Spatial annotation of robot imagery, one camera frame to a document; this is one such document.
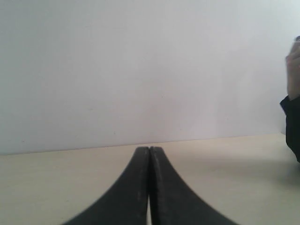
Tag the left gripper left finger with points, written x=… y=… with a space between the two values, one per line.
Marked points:
x=126 y=201

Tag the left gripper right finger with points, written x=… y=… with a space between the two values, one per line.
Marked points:
x=172 y=201

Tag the black sleeved forearm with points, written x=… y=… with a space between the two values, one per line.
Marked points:
x=291 y=109

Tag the person's open hand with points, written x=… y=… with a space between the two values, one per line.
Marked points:
x=293 y=71

